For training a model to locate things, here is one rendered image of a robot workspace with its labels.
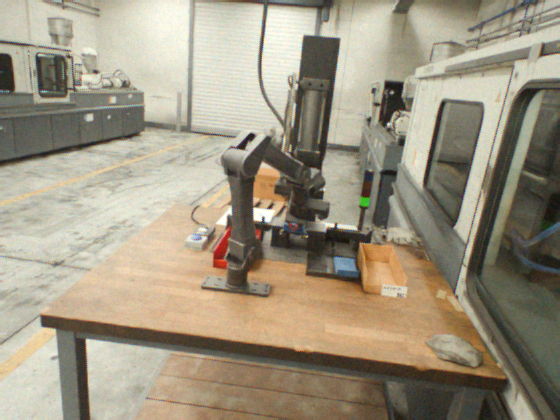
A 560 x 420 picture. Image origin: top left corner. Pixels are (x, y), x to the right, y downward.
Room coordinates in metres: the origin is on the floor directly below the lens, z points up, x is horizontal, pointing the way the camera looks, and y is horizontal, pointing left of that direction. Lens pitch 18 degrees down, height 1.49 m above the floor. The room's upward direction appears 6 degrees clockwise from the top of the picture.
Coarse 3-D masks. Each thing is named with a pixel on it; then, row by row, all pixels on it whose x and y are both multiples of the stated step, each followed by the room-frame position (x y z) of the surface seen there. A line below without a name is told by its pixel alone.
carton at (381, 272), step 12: (360, 252) 1.33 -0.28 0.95; (372, 252) 1.38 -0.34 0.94; (384, 252) 1.38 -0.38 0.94; (360, 264) 1.28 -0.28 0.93; (372, 264) 1.35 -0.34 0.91; (384, 264) 1.36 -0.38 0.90; (396, 264) 1.27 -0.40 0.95; (372, 276) 1.25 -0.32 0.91; (384, 276) 1.26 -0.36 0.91; (396, 276) 1.23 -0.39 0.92; (372, 288) 1.13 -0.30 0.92; (384, 288) 1.13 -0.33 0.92; (396, 288) 1.13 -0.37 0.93
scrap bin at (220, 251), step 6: (228, 228) 1.42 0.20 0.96; (228, 234) 1.40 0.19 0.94; (258, 234) 1.39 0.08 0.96; (222, 240) 1.31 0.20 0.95; (216, 246) 1.23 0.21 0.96; (222, 246) 1.31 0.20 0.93; (216, 252) 1.22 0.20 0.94; (222, 252) 1.31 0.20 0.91; (216, 258) 1.23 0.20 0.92; (222, 258) 1.27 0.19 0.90; (216, 264) 1.20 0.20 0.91; (222, 264) 1.20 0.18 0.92
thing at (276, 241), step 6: (276, 234) 1.43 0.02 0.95; (288, 234) 1.43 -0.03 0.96; (300, 234) 1.42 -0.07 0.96; (312, 234) 1.42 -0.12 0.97; (318, 234) 1.42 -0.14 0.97; (324, 234) 1.42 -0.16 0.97; (276, 240) 1.43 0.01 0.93; (282, 240) 1.43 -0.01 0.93; (288, 240) 1.45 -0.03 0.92; (306, 240) 1.42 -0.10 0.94; (312, 240) 1.42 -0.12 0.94; (318, 240) 1.42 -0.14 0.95; (276, 246) 1.43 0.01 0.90; (282, 246) 1.43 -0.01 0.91; (306, 246) 1.42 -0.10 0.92; (312, 246) 1.42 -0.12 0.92; (318, 246) 1.42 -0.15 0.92; (318, 252) 1.42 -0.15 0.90
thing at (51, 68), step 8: (40, 56) 6.44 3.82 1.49; (48, 56) 6.61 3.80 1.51; (56, 56) 6.79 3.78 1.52; (40, 64) 6.42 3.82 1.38; (48, 64) 6.60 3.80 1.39; (56, 64) 6.78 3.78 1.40; (40, 72) 6.41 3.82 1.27; (48, 72) 6.58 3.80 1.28; (56, 72) 6.76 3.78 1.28; (64, 72) 6.95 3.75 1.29; (40, 80) 6.39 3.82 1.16; (48, 80) 6.57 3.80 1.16; (56, 80) 6.75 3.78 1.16; (64, 80) 6.94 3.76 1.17; (40, 88) 6.38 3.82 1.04; (48, 88) 6.55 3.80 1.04; (56, 88) 6.73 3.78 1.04; (64, 88) 6.93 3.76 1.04
